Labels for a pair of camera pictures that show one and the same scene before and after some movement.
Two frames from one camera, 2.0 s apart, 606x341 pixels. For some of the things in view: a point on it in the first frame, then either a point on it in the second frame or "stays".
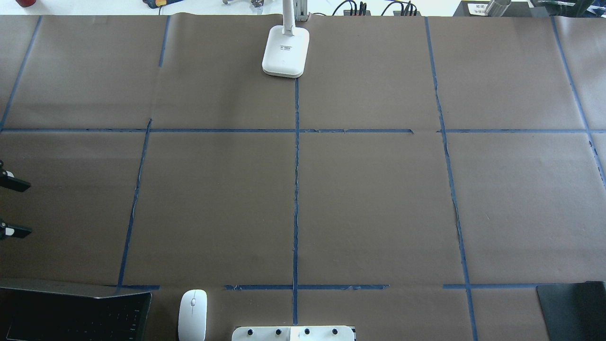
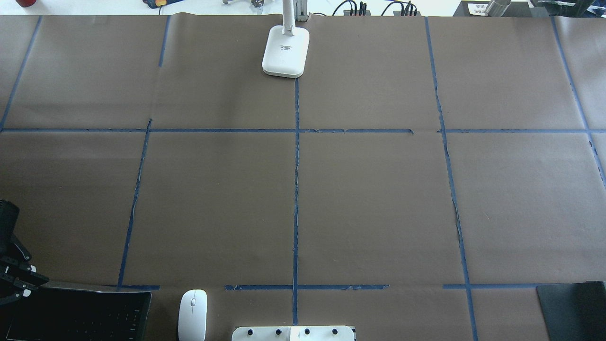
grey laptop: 46,309 stays
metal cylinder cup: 498,7 stays
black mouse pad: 574,312 stays
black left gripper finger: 8,180 -> 25,273
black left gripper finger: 6,230 -> 12,290
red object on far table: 26,3 stays
